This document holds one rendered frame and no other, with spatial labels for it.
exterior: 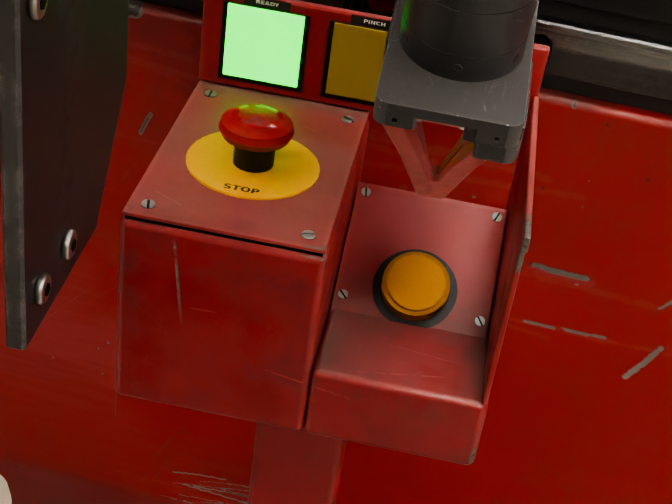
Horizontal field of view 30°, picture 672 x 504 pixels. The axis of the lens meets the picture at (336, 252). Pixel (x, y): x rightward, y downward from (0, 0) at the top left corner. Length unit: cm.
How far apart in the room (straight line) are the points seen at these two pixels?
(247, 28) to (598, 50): 23
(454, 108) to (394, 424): 20
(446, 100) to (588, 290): 38
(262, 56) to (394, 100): 21
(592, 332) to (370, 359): 29
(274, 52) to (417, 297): 17
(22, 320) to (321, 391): 32
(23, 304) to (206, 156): 33
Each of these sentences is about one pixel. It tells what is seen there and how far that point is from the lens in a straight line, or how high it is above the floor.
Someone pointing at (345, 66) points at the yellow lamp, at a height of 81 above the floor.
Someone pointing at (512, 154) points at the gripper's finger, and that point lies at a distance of 56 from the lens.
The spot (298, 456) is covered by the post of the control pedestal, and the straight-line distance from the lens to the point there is 77.
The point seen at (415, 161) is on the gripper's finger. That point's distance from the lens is 62.
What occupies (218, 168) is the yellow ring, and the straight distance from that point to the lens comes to 67.
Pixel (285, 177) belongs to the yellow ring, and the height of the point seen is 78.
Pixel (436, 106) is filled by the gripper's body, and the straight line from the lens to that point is 54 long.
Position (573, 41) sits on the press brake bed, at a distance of 82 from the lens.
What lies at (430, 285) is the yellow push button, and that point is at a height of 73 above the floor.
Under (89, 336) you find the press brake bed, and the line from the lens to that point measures 105.
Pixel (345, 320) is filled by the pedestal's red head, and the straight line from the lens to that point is 70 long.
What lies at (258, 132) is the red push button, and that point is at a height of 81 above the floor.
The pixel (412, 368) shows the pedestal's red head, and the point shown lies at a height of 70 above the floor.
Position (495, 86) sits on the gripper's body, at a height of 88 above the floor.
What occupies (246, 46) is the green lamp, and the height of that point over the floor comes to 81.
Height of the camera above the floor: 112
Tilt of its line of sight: 34 degrees down
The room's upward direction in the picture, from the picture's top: 8 degrees clockwise
